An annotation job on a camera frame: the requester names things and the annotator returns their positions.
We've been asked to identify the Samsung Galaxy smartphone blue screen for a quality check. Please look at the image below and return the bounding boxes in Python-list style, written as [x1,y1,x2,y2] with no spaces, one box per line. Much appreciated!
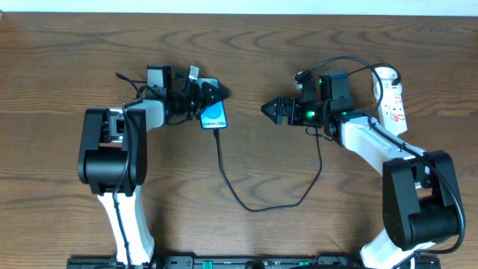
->
[198,78,228,129]

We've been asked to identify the black USB charging cable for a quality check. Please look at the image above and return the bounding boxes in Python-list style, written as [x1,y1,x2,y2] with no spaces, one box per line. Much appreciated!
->
[212,61,403,213]

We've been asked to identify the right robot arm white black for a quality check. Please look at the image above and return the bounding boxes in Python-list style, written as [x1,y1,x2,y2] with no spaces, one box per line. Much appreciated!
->
[261,70,465,268]

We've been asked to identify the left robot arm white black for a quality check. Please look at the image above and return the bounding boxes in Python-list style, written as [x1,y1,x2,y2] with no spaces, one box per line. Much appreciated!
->
[78,65,229,268]

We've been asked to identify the white USB charger plug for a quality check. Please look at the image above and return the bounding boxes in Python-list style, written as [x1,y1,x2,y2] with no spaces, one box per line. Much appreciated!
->
[372,66,400,89]

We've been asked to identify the white power strip red switches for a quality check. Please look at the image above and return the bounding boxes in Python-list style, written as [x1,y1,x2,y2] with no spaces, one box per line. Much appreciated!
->
[378,80,408,136]

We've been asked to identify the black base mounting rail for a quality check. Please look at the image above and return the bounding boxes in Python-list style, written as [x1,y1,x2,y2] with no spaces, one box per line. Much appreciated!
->
[66,253,441,269]

